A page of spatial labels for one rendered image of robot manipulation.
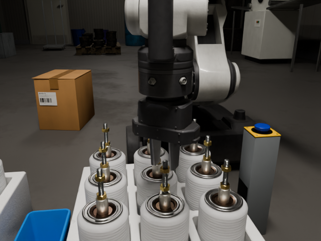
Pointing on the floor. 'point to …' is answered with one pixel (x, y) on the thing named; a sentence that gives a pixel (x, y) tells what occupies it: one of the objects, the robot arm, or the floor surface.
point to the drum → (137, 40)
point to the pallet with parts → (98, 43)
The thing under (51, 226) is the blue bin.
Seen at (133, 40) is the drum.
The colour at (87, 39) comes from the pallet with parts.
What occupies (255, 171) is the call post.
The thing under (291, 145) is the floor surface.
